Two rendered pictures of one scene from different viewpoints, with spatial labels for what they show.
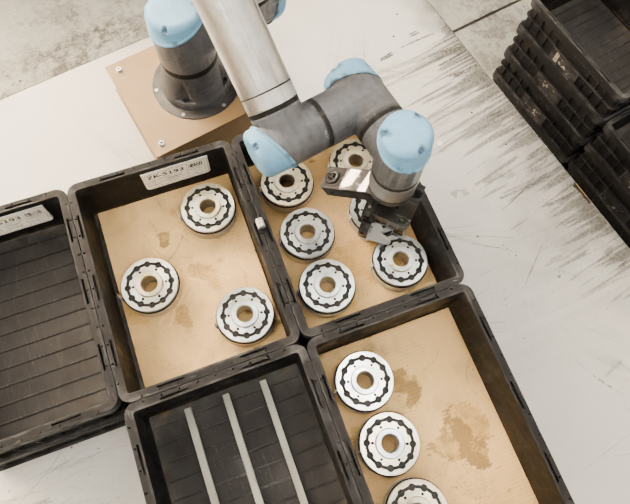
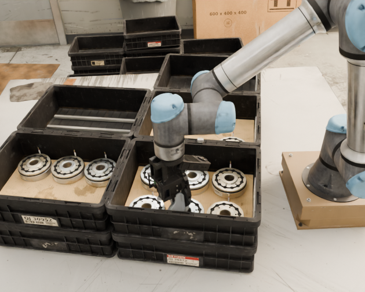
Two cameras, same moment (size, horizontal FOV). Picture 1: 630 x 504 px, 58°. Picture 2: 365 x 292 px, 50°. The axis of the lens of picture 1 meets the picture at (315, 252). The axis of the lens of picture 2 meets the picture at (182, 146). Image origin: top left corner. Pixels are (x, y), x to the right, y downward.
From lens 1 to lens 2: 1.15 m
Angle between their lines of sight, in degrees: 65
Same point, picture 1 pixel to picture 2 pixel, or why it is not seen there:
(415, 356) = (94, 200)
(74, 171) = (299, 142)
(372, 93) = (203, 105)
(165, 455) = (131, 113)
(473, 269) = not seen: outside the picture
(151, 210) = (245, 135)
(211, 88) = (316, 172)
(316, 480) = not seen: hidden behind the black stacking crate
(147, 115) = (313, 156)
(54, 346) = not seen: hidden behind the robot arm
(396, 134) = (168, 95)
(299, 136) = (198, 82)
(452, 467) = (35, 191)
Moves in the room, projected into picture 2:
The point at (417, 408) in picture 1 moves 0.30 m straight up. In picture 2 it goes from (71, 190) to (47, 108)
